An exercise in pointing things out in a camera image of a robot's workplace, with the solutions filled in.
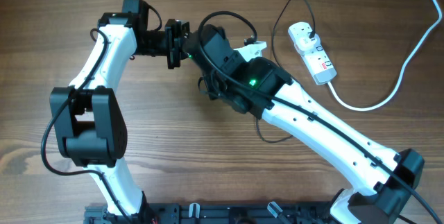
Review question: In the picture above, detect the black USB charging cable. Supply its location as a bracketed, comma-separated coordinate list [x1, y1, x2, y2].
[255, 0, 317, 144]

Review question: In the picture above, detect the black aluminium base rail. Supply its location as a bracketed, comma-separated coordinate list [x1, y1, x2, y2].
[83, 202, 337, 224]

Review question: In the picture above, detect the white USB wall charger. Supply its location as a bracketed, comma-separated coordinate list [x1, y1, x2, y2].
[294, 33, 320, 55]

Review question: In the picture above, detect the white power strip cord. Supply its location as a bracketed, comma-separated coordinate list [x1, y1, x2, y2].
[326, 0, 444, 112]

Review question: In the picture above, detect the white power strip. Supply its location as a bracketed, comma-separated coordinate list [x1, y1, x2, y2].
[288, 21, 337, 85]

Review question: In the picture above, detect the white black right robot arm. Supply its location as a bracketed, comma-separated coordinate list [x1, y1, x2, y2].
[182, 25, 425, 223]

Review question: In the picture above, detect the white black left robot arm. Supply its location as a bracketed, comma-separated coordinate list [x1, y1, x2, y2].
[41, 0, 189, 223]

